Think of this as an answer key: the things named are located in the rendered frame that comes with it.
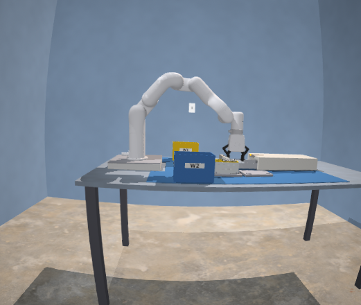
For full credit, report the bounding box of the blue open-top box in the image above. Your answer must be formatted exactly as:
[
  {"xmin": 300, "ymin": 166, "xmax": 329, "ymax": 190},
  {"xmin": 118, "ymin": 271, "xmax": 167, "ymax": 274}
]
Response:
[{"xmin": 173, "ymin": 151, "xmax": 215, "ymax": 183}]

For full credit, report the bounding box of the yellow open-top bin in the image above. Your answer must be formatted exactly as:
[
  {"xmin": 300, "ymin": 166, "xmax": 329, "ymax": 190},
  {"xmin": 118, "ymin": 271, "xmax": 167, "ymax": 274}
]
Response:
[{"xmin": 173, "ymin": 141, "xmax": 199, "ymax": 160}]

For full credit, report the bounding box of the blue bench mat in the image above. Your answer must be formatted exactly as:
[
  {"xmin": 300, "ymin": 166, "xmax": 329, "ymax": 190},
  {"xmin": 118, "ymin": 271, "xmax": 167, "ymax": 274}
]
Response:
[{"xmin": 146, "ymin": 157, "xmax": 349, "ymax": 184}]

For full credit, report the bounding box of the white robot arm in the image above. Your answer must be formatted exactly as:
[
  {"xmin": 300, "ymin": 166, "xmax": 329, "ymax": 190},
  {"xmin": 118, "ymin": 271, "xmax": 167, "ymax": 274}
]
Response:
[{"xmin": 122, "ymin": 72, "xmax": 243, "ymax": 161}]

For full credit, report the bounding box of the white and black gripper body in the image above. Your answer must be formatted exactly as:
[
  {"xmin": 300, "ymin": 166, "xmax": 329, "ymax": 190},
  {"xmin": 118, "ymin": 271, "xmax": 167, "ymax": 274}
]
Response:
[{"xmin": 227, "ymin": 134, "xmax": 245, "ymax": 152}]

